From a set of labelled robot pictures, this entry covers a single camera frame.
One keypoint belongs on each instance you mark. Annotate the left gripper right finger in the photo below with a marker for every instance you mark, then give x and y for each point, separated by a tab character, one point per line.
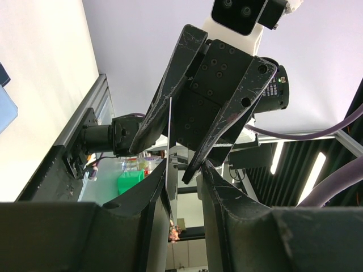
237	228

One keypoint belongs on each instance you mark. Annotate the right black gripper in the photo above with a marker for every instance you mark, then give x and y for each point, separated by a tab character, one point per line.
222	83

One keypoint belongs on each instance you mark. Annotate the aluminium front rail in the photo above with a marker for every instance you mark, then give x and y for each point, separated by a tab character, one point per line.
99	99

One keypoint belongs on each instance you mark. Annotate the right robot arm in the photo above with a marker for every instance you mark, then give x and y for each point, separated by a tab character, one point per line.
118	136

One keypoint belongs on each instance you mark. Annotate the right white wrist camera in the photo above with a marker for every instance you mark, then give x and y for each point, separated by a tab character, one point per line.
240	23

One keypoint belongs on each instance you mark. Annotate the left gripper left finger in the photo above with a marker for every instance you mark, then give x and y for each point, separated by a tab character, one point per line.
137	232

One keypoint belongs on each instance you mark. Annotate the green plastic box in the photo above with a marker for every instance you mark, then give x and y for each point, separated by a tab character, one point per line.
128	180

